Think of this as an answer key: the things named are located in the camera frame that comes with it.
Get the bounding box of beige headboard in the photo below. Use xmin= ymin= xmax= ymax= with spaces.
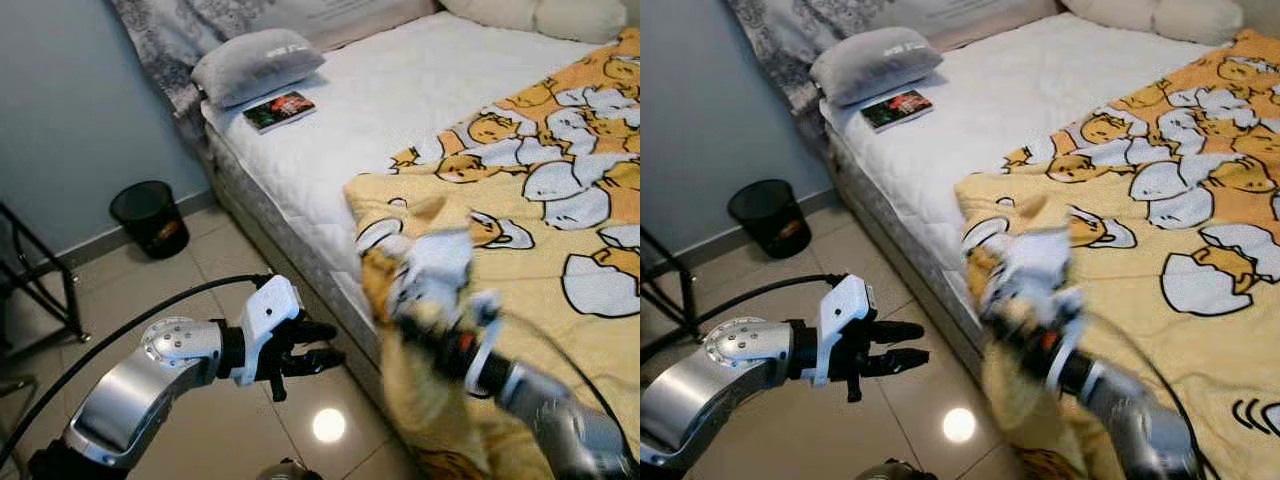
xmin=930 ymin=0 xmax=1067 ymax=51
xmin=290 ymin=0 xmax=441 ymax=51

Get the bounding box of dark book with red cover print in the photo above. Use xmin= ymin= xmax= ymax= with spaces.
xmin=243 ymin=90 xmax=317 ymax=134
xmin=862 ymin=88 xmax=936 ymax=133

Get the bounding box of yellow egg print blanket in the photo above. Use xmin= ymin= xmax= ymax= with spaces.
xmin=955 ymin=28 xmax=1280 ymax=480
xmin=345 ymin=28 xmax=641 ymax=480

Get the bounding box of black metal desk frame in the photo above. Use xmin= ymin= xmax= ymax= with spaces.
xmin=0 ymin=200 xmax=89 ymax=361
xmin=640 ymin=225 xmax=701 ymax=347

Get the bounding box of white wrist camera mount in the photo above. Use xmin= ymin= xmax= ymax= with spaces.
xmin=812 ymin=275 xmax=879 ymax=387
xmin=465 ymin=290 xmax=506 ymax=373
xmin=1045 ymin=290 xmax=1087 ymax=387
xmin=232 ymin=275 xmax=304 ymax=387

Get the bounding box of white black floral print cloth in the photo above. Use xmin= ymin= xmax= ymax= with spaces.
xmin=110 ymin=0 xmax=441 ymax=141
xmin=728 ymin=0 xmax=1061 ymax=113

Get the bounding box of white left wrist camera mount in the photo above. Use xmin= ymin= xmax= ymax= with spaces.
xmin=232 ymin=275 xmax=304 ymax=387
xmin=812 ymin=275 xmax=879 ymax=387

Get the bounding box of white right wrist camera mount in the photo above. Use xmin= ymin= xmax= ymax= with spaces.
xmin=465 ymin=290 xmax=506 ymax=373
xmin=1045 ymin=290 xmax=1087 ymax=387

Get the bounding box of black mesh trash bin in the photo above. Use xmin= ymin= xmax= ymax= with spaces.
xmin=727 ymin=178 xmax=809 ymax=259
xmin=110 ymin=180 xmax=189 ymax=261

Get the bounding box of grey lettered pillow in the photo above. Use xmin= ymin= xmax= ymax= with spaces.
xmin=810 ymin=27 xmax=944 ymax=107
xmin=190 ymin=28 xmax=326 ymax=109

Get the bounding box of white quilted mattress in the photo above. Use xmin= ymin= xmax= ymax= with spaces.
xmin=820 ymin=12 xmax=1217 ymax=381
xmin=200 ymin=12 xmax=601 ymax=371

